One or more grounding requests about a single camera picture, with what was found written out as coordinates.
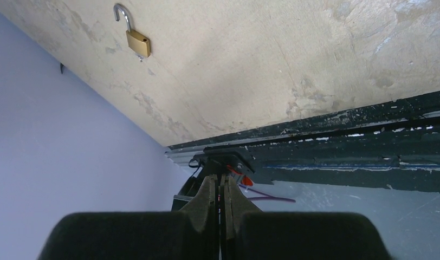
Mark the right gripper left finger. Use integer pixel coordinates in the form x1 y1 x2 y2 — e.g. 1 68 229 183
181 175 219 259

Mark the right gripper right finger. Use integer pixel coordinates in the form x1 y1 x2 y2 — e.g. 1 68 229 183
219 175 260 259

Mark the brass padlock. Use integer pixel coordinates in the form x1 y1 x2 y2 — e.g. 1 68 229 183
113 3 151 58

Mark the aluminium frame rail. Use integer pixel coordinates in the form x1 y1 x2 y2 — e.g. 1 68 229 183
165 146 206 168

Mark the black mounting base plate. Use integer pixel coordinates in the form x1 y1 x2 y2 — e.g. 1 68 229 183
169 91 440 193

